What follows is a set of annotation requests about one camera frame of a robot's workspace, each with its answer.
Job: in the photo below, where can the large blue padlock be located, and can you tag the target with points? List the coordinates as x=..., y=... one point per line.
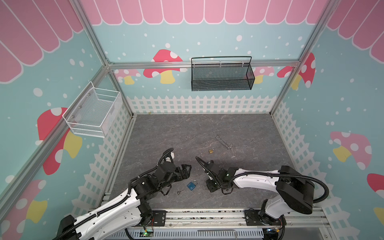
x=192, y=185

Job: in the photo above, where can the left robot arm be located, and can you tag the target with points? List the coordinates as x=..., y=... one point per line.
x=128, y=209

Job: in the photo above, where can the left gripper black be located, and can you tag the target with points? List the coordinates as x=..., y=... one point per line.
x=186, y=174

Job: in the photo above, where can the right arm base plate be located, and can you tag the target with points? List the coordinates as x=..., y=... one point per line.
x=259, y=218

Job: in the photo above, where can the black wire mesh basket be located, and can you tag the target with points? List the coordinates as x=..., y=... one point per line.
x=222, y=73

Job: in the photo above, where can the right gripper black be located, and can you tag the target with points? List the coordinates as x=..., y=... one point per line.
x=212, y=175

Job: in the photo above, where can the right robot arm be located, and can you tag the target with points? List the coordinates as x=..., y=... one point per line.
x=295, y=192

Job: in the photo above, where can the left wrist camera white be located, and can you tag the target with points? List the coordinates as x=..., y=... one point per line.
x=170, y=157

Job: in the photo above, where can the white wire mesh basket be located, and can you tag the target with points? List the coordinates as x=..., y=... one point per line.
x=93, y=112

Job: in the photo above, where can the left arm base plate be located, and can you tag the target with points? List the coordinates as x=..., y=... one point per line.
x=154, y=218

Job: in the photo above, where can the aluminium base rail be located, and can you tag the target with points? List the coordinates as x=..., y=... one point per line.
x=222, y=223

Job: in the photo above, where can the silver combination wrench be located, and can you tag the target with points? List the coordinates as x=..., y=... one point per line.
x=224, y=142

